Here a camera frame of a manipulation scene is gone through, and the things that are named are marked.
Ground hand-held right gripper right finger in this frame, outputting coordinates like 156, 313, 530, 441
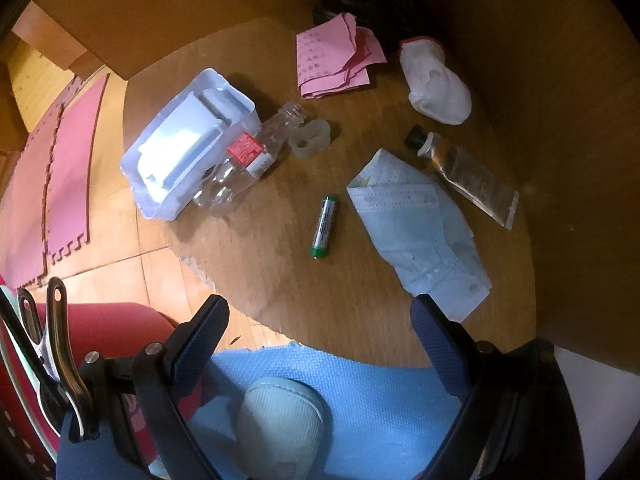
410, 294, 586, 480

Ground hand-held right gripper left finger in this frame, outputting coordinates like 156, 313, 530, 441
75, 294, 231, 480

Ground red bin with green rim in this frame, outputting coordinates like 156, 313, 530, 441
0, 280, 206, 466

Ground green battery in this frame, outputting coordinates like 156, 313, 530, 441
308, 195, 340, 261

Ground metal cream tube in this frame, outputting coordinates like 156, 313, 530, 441
405, 125, 521, 231

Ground clear plastic bottle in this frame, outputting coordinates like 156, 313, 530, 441
192, 101, 307, 218

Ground white plastic packaging tray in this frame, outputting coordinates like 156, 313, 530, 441
120, 69, 263, 221

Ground white sock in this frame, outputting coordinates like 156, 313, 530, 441
398, 36, 473, 126

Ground pink cloth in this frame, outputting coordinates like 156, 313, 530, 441
295, 12, 388, 100

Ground metal spring clip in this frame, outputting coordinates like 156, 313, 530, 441
17, 277, 101, 443

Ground pink foam floor mat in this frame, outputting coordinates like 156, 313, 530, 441
0, 110, 63, 291
45, 72, 111, 266

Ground red patterned cushion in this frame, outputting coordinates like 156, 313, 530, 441
0, 385, 61, 480

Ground black bag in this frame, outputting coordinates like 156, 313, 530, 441
265, 0, 451, 51

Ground black cable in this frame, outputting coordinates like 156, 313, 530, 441
0, 287, 66, 401

